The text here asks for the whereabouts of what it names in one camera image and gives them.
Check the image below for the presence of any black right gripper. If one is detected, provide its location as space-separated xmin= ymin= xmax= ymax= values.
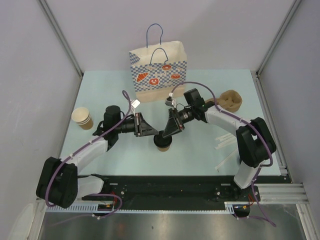
xmin=163 ymin=105 xmax=195 ymax=138

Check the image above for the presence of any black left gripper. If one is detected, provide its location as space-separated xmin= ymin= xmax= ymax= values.
xmin=114 ymin=113 xmax=159 ymax=137

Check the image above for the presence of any single black cup lid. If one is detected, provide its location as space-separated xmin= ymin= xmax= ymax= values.
xmin=153 ymin=130 xmax=173 ymax=145

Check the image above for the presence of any single brown paper cup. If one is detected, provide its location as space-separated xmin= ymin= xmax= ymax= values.
xmin=156 ymin=143 xmax=171 ymax=152

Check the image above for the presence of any blue checkered paper bag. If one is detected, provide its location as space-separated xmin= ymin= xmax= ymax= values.
xmin=129 ymin=23 xmax=187 ymax=103

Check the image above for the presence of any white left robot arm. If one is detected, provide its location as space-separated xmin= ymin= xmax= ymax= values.
xmin=35 ymin=105 xmax=159 ymax=209

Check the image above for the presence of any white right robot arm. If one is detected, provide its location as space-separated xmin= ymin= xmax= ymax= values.
xmin=162 ymin=88 xmax=277 ymax=201

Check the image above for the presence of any white wrapped straw back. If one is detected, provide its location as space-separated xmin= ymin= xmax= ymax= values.
xmin=215 ymin=133 xmax=234 ymax=140

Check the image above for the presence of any white wrapped straw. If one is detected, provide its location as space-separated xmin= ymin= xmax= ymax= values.
xmin=216 ymin=136 xmax=236 ymax=143
xmin=215 ymin=149 xmax=238 ymax=172
xmin=215 ymin=139 xmax=237 ymax=150
xmin=215 ymin=133 xmax=234 ymax=140

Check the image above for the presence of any white wrapped straw front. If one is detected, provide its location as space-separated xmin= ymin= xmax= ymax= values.
xmin=215 ymin=149 xmax=238 ymax=172

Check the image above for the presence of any stack of brown paper cups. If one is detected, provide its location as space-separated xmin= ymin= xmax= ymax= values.
xmin=71 ymin=107 xmax=94 ymax=130

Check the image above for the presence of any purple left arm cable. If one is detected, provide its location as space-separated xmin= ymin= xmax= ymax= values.
xmin=44 ymin=90 xmax=137 ymax=226

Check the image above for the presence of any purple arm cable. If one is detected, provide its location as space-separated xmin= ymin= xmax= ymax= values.
xmin=169 ymin=81 xmax=277 ymax=228
xmin=44 ymin=90 xmax=137 ymax=226

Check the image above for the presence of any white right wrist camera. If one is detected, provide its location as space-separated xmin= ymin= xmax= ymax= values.
xmin=165 ymin=92 xmax=176 ymax=108

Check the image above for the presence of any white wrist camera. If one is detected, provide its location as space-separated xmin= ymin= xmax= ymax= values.
xmin=165 ymin=92 xmax=176 ymax=108
xmin=131 ymin=99 xmax=141 ymax=109

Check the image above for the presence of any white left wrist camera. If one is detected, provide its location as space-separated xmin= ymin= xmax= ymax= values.
xmin=131 ymin=99 xmax=141 ymax=109

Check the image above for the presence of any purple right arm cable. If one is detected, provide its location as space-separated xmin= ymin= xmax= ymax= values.
xmin=169 ymin=81 xmax=277 ymax=228

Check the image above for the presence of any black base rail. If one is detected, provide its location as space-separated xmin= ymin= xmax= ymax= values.
xmin=51 ymin=174 xmax=261 ymax=213

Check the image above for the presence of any aluminium frame rail right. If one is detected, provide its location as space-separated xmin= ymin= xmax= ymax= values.
xmin=251 ymin=71 xmax=320 ymax=240

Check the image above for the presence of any aluminium frame post right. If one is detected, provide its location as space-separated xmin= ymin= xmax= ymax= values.
xmin=255 ymin=0 xmax=304 ymax=78

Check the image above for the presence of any aluminium frame post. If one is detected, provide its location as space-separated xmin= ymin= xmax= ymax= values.
xmin=255 ymin=0 xmax=304 ymax=78
xmin=36 ymin=0 xmax=84 ymax=79

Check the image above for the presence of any aluminium frame post left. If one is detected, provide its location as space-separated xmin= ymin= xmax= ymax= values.
xmin=36 ymin=0 xmax=84 ymax=79

